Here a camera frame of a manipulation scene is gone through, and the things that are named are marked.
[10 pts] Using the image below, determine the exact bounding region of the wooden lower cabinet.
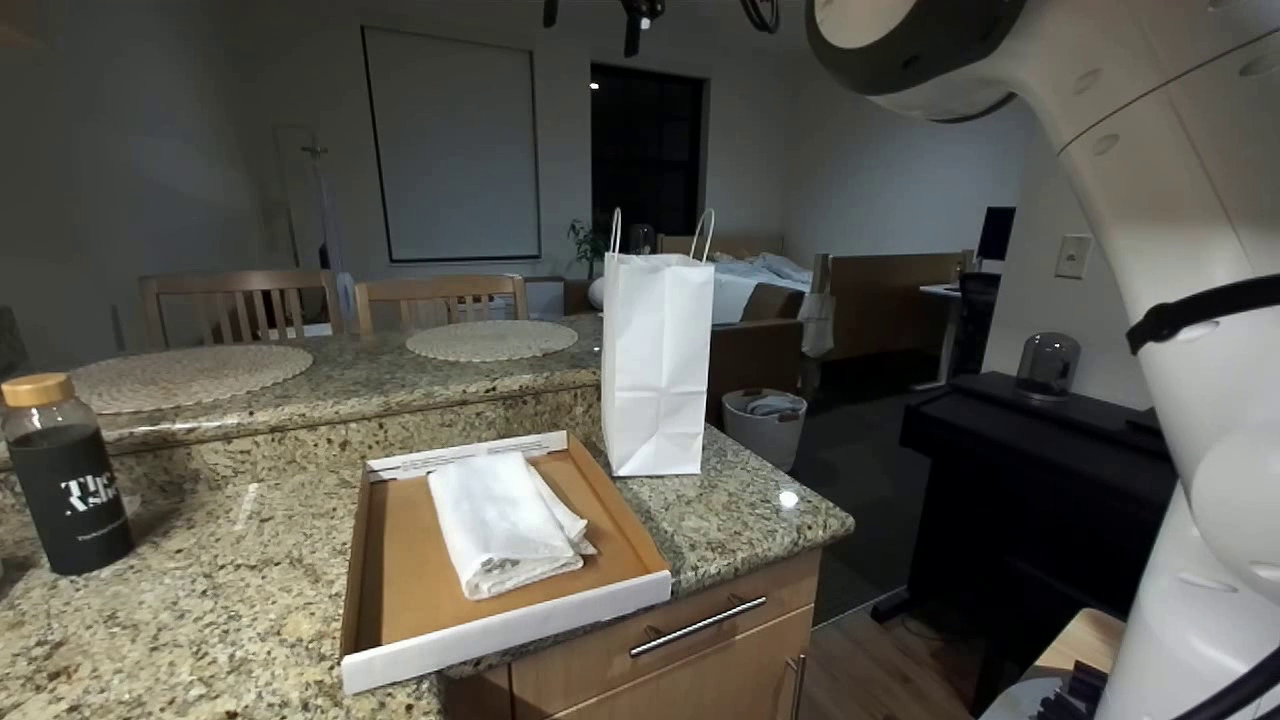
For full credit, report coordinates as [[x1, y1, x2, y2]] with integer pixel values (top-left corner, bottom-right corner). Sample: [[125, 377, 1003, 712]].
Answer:
[[443, 548, 826, 720]]

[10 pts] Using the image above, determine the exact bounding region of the round woven placemat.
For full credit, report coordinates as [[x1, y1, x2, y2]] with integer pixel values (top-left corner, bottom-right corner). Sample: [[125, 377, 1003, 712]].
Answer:
[[62, 340, 314, 415], [398, 317, 584, 368]]

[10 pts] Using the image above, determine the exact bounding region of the black piano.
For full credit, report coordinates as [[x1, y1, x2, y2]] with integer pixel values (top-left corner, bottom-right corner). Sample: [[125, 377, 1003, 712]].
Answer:
[[895, 371, 1177, 672]]

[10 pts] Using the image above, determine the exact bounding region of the white trash bin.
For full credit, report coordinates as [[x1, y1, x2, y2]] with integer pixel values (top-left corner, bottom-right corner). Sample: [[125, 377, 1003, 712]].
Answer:
[[721, 384, 812, 476]]

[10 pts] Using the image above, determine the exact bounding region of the white wall board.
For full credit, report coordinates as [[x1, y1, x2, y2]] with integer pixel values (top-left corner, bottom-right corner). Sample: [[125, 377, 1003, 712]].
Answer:
[[357, 20, 546, 270]]

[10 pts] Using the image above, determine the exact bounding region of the black speaker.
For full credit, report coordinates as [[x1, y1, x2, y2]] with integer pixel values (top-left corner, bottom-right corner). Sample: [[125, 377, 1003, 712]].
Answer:
[[975, 204, 1019, 266]]

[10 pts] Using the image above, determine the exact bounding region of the black jar with wooden lid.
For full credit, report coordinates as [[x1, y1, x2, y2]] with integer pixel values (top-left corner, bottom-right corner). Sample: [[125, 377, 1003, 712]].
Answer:
[[0, 371, 136, 582]]

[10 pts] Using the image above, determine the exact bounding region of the wooden dining chair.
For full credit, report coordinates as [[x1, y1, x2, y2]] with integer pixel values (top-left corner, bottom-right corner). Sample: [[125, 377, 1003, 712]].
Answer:
[[136, 266, 342, 354], [348, 270, 531, 340]]

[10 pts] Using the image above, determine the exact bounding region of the white cloth pile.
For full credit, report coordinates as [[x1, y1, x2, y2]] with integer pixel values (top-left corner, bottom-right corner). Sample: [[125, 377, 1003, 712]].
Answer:
[[717, 251, 817, 327]]

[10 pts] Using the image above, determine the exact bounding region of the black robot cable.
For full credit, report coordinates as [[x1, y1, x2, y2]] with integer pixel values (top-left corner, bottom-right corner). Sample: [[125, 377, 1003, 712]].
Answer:
[[735, 0, 1280, 720]]

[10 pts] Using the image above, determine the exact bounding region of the wooden stool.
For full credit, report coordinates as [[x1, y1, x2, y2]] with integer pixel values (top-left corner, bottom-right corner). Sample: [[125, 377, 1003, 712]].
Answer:
[[1031, 604, 1133, 676]]

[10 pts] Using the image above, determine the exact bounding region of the white paper bag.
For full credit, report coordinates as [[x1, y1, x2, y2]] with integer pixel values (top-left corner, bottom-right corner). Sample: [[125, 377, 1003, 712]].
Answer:
[[594, 204, 721, 480]]

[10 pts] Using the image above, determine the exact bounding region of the metal kettle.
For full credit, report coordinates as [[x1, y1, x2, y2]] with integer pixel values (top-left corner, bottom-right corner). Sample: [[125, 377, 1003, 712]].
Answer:
[[1016, 327, 1084, 396]]

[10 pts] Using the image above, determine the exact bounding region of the white folded towel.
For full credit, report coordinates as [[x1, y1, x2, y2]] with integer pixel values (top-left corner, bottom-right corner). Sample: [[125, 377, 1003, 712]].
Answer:
[[425, 449, 600, 604]]

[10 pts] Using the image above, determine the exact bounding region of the shallow cardboard tray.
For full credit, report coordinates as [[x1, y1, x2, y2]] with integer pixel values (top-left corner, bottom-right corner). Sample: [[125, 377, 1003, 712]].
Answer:
[[335, 429, 676, 700]]

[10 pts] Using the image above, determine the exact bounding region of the metal drawer handle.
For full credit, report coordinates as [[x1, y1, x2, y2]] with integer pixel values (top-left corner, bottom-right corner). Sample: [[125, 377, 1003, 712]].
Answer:
[[623, 591, 772, 664]]

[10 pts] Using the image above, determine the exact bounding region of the white wall outlet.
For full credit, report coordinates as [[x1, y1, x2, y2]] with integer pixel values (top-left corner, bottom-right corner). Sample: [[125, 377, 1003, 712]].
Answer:
[[1050, 232, 1096, 286]]

